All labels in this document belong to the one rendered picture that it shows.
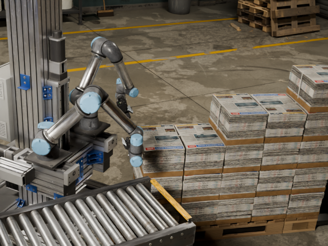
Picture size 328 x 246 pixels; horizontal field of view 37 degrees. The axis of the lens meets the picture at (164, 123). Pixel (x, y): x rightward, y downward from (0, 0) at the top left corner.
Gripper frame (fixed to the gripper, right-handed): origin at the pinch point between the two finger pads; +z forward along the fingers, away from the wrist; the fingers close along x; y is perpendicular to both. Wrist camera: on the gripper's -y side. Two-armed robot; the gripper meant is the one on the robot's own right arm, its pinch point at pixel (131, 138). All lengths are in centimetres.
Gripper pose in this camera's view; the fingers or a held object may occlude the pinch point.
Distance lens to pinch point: 335.8
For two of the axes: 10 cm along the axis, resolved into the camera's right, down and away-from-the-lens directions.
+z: -1.8, -4.5, 8.8
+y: -3.0, -8.2, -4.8
